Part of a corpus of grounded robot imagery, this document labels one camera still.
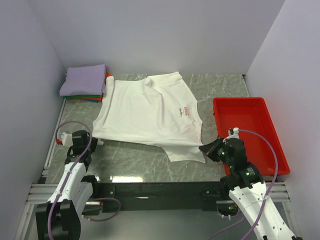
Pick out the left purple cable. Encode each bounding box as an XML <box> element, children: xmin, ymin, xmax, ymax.
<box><xmin>46</xmin><ymin>121</ymin><xmax>122</xmax><ymax>240</ymax></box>

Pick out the folded lilac t shirt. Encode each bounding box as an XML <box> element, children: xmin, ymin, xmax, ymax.
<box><xmin>59</xmin><ymin>64</ymin><xmax>106</xmax><ymax>97</ymax></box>

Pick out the red plastic bin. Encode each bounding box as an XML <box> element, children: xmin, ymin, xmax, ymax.
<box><xmin>212</xmin><ymin>97</ymin><xmax>290</xmax><ymax>176</ymax></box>

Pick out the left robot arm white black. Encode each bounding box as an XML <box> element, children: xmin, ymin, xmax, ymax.
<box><xmin>35</xmin><ymin>130</ymin><xmax>100</xmax><ymax>240</ymax></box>

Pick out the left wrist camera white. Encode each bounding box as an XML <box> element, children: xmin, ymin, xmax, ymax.
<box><xmin>55</xmin><ymin>132</ymin><xmax>73</xmax><ymax>148</ymax></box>

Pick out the aluminium frame rail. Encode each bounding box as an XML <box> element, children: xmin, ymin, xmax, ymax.
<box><xmin>26</xmin><ymin>182</ymin><xmax>291</xmax><ymax>205</ymax></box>

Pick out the folded green t shirt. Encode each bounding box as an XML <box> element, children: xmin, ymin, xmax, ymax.
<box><xmin>63</xmin><ymin>93</ymin><xmax>104</xmax><ymax>101</ymax></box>

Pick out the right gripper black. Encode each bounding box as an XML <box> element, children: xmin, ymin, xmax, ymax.
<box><xmin>199</xmin><ymin>136</ymin><xmax>234</xmax><ymax>167</ymax></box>

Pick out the purple cable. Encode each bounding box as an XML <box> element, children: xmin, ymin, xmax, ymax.
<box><xmin>211</xmin><ymin>128</ymin><xmax>279</xmax><ymax>240</ymax></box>
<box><xmin>46</xmin><ymin>121</ymin><xmax>122</xmax><ymax>240</ymax></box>

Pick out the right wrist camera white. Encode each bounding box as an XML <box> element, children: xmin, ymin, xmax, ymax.
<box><xmin>222</xmin><ymin>127</ymin><xmax>240</xmax><ymax>144</ymax></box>

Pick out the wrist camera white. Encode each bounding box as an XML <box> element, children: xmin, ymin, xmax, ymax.
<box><xmin>222</xmin><ymin>127</ymin><xmax>240</xmax><ymax>144</ymax></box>
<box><xmin>55</xmin><ymin>132</ymin><xmax>73</xmax><ymax>148</ymax></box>

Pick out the black base bar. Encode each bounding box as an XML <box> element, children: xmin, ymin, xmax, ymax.
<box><xmin>89</xmin><ymin>181</ymin><xmax>239</xmax><ymax>216</ymax></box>

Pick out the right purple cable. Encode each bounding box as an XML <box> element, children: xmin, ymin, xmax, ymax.
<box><xmin>211</xmin><ymin>128</ymin><xmax>279</xmax><ymax>240</ymax></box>

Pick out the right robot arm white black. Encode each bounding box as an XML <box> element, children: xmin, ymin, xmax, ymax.
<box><xmin>199</xmin><ymin>137</ymin><xmax>298</xmax><ymax>240</ymax></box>

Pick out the folded orange t shirt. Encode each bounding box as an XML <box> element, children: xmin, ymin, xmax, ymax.
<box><xmin>63</xmin><ymin>71</ymin><xmax>111</xmax><ymax>103</ymax></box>

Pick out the white t shirt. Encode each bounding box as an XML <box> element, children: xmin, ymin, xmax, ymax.
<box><xmin>92</xmin><ymin>72</ymin><xmax>206</xmax><ymax>163</ymax></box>

